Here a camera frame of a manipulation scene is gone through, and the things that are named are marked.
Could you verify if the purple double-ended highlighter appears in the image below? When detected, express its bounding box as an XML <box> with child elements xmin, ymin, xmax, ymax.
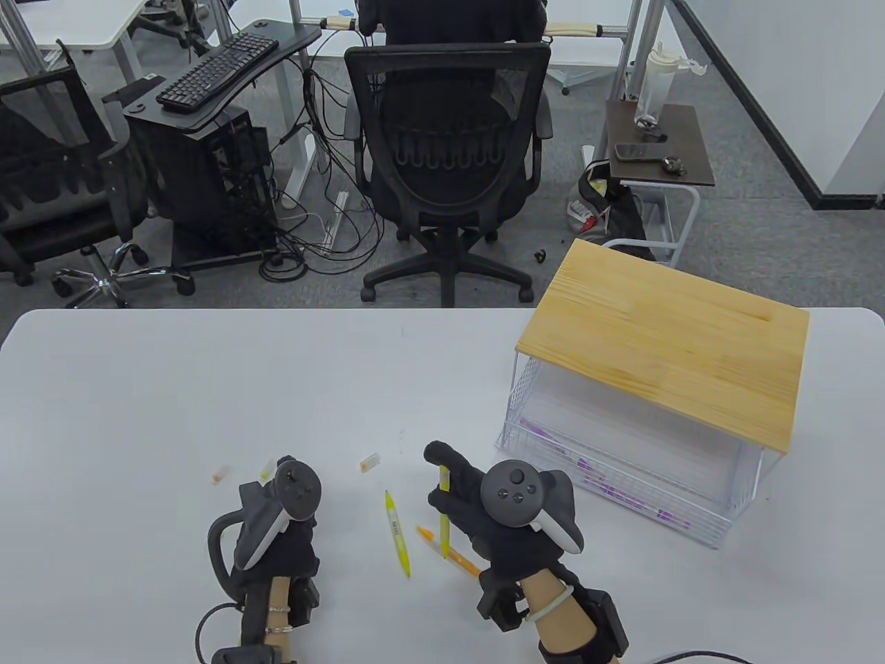
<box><xmin>577</xmin><ymin>460</ymin><xmax>694</xmax><ymax>532</ymax></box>
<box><xmin>520</xmin><ymin>417</ymin><xmax>588</xmax><ymax>471</ymax></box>

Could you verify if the white desk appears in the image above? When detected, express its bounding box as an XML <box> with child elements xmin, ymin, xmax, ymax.
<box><xmin>0</xmin><ymin>0</ymin><xmax>151</xmax><ymax>55</ymax></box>

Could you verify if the black left wrist module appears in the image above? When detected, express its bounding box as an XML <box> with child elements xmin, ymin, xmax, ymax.
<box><xmin>211</xmin><ymin>645</ymin><xmax>298</xmax><ymax>664</ymax></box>

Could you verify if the brown side table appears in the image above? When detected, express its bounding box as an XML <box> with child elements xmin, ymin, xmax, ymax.
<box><xmin>600</xmin><ymin>100</ymin><xmax>717</xmax><ymax>269</ymax></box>

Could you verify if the black right wrist module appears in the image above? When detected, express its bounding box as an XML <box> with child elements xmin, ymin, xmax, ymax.
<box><xmin>539</xmin><ymin>588</ymin><xmax>631</xmax><ymax>664</ymax></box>

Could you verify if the orange double-ended highlighter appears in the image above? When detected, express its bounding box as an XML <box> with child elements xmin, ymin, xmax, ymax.
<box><xmin>416</xmin><ymin>525</ymin><xmax>483</xmax><ymax>576</ymax></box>

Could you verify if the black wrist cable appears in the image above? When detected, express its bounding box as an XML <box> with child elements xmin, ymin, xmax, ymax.
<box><xmin>646</xmin><ymin>649</ymin><xmax>752</xmax><ymax>664</ymax></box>
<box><xmin>195</xmin><ymin>602</ymin><xmax>247</xmax><ymax>664</ymax></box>

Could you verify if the white desk leg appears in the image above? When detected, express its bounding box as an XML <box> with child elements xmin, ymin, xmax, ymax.
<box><xmin>279</xmin><ymin>0</ymin><xmax>331</xmax><ymax>210</ymax></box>

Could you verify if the person's left forearm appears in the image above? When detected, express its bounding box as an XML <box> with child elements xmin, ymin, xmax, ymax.
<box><xmin>265</xmin><ymin>578</ymin><xmax>295</xmax><ymax>651</ymax></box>

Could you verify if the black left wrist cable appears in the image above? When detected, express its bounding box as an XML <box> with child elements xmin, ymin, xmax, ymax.
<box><xmin>195</xmin><ymin>602</ymin><xmax>247</xmax><ymax>664</ymax></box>

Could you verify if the black left hand controller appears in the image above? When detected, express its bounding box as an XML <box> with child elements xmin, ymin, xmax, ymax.
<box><xmin>207</xmin><ymin>460</ymin><xmax>323</xmax><ymax>602</ymax></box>

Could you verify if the black wrist module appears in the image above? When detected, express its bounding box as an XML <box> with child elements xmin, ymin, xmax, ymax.
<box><xmin>211</xmin><ymin>645</ymin><xmax>298</xmax><ymax>664</ymax></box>
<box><xmin>539</xmin><ymin>588</ymin><xmax>631</xmax><ymax>664</ymax></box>

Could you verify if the tangle of black cables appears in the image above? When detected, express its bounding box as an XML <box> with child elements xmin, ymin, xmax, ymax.
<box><xmin>257</xmin><ymin>52</ymin><xmax>388</xmax><ymax>283</ymax></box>

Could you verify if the clear tumbler bottle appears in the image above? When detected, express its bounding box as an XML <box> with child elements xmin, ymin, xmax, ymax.
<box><xmin>633</xmin><ymin>41</ymin><xmax>710</xmax><ymax>130</ymax></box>

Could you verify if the black keyboard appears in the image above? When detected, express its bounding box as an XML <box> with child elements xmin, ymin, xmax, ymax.
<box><xmin>156</xmin><ymin>33</ymin><xmax>280</xmax><ymax>116</ymax></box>

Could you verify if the black hand controller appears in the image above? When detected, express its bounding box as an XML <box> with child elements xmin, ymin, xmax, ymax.
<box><xmin>481</xmin><ymin>460</ymin><xmax>586</xmax><ymax>555</ymax></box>
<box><xmin>207</xmin><ymin>460</ymin><xmax>323</xmax><ymax>602</ymax></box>

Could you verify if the white power strip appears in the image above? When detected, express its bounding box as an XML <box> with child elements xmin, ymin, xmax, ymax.
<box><xmin>324</xmin><ymin>192</ymin><xmax>352</xmax><ymax>255</ymax></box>

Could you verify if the dark floor bag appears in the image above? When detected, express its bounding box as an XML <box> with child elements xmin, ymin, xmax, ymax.
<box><xmin>566</xmin><ymin>159</ymin><xmax>659</xmax><ymax>262</ymax></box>

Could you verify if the person's left hand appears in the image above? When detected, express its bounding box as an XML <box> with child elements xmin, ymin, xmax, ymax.
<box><xmin>232</xmin><ymin>454</ymin><xmax>323</xmax><ymax>602</ymax></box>

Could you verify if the black curved desk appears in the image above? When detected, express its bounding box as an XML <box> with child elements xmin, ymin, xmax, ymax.
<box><xmin>102</xmin><ymin>19</ymin><xmax>326</xmax><ymax>133</ymax></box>

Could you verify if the pale green bangle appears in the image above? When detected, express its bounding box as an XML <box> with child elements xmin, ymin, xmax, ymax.
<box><xmin>523</xmin><ymin>584</ymin><xmax>577</xmax><ymax>623</ymax></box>

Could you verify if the black right hand controller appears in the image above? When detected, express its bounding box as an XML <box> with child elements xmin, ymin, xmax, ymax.
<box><xmin>481</xmin><ymin>460</ymin><xmax>586</xmax><ymax>555</ymax></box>

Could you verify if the person's right hand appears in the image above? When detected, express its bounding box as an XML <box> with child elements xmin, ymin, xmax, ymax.
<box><xmin>423</xmin><ymin>441</ymin><xmax>581</xmax><ymax>587</ymax></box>

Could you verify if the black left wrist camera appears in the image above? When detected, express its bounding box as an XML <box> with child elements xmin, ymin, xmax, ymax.
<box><xmin>287</xmin><ymin>574</ymin><xmax>323</xmax><ymax>627</ymax></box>

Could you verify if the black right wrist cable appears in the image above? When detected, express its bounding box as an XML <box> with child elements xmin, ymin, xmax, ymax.
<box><xmin>646</xmin><ymin>649</ymin><xmax>752</xmax><ymax>664</ymax></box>

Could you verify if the person's right forearm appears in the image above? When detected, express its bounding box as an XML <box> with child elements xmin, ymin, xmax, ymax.
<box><xmin>522</xmin><ymin>571</ymin><xmax>602</xmax><ymax>655</ymax></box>

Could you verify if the white wire basket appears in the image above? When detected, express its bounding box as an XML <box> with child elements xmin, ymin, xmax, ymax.
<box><xmin>495</xmin><ymin>351</ymin><xmax>767</xmax><ymax>551</ymax></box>

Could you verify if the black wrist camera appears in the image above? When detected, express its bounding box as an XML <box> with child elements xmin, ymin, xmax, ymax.
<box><xmin>477</xmin><ymin>567</ymin><xmax>530</xmax><ymax>631</ymax></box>
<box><xmin>287</xmin><ymin>574</ymin><xmax>323</xmax><ymax>627</ymax></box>

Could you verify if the black computer tower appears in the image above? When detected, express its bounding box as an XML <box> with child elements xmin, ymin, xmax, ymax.
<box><xmin>128</xmin><ymin>107</ymin><xmax>279</xmax><ymax>272</ymax></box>

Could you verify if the grey metal post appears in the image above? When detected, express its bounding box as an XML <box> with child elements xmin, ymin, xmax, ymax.
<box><xmin>607</xmin><ymin>0</ymin><xmax>645</xmax><ymax>104</ymax></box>

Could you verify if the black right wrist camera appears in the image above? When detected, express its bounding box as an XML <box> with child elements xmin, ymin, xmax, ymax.
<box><xmin>477</xmin><ymin>567</ymin><xmax>530</xmax><ymax>631</ymax></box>

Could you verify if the wooden basket lid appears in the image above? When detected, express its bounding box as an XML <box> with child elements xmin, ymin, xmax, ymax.
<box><xmin>516</xmin><ymin>239</ymin><xmax>810</xmax><ymax>454</ymax></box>

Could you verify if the yellow double-ended highlighter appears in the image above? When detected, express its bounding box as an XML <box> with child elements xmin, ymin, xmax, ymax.
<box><xmin>384</xmin><ymin>490</ymin><xmax>413</xmax><ymax>580</ymax></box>
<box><xmin>438</xmin><ymin>465</ymin><xmax>451</xmax><ymax>560</ymax></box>

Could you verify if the black mesh office chair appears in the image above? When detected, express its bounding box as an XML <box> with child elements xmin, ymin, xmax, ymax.
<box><xmin>344</xmin><ymin>43</ymin><xmax>555</xmax><ymax>308</ymax></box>
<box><xmin>0</xmin><ymin>66</ymin><xmax>198</xmax><ymax>309</ymax></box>

